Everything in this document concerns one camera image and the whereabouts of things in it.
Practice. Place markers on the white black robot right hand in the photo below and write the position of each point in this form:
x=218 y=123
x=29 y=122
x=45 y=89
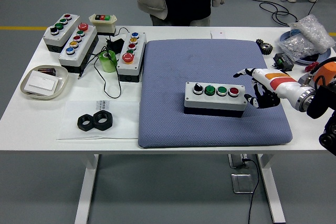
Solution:
x=281 y=83

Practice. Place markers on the grey four-button control box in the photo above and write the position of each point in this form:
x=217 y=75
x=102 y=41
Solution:
x=210 y=103

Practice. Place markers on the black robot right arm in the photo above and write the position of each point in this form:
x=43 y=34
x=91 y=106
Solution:
x=319 y=103

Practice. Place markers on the short grey five-button box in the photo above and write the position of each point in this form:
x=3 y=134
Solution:
x=128 y=68

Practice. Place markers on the long grey five-button box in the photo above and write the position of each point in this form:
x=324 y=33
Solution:
x=78 y=51

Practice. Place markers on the black terminal block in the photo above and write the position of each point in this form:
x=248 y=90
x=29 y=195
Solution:
x=284 y=62

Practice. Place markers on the small red clip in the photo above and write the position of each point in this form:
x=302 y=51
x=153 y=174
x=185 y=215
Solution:
x=312 y=66

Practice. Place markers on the black metal gear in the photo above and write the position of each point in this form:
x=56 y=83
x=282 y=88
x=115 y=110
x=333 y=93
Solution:
x=266 y=48

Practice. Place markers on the orange cylinder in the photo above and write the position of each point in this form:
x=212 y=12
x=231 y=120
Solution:
x=326 y=72

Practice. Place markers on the blue white round plate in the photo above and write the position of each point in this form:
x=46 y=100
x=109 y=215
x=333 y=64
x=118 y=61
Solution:
x=284 y=36

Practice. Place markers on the bubble wrap bag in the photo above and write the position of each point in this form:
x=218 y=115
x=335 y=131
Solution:
x=312 y=33

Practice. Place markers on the grey under-table control box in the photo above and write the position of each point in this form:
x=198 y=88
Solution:
x=236 y=161

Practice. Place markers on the metal floor outlet box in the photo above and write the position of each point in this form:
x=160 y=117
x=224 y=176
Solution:
x=242 y=183

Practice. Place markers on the white table leg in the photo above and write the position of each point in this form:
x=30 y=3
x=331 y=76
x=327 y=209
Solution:
x=85 y=195
x=273 y=195

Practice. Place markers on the blue-grey woven mat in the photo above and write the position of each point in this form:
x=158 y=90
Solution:
x=168 y=77

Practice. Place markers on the clear plastic bag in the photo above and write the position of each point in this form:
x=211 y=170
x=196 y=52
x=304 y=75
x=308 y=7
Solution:
x=123 y=121

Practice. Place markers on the black power adapter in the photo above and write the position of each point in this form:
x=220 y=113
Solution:
x=116 y=44

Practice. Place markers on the green tape roll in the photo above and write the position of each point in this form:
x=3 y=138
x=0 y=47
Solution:
x=107 y=62

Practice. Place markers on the black hex nut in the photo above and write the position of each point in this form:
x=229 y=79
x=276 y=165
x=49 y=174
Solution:
x=103 y=124
x=85 y=125

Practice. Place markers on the beige oval tray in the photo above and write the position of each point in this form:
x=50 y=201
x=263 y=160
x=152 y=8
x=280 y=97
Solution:
x=60 y=82

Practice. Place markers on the dark red small case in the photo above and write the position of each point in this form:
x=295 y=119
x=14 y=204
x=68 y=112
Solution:
x=47 y=71

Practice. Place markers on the cream three-button switch box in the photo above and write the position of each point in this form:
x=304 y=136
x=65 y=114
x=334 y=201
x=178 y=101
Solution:
x=103 y=26

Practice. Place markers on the white wall switch plate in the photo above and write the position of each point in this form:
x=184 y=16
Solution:
x=40 y=83

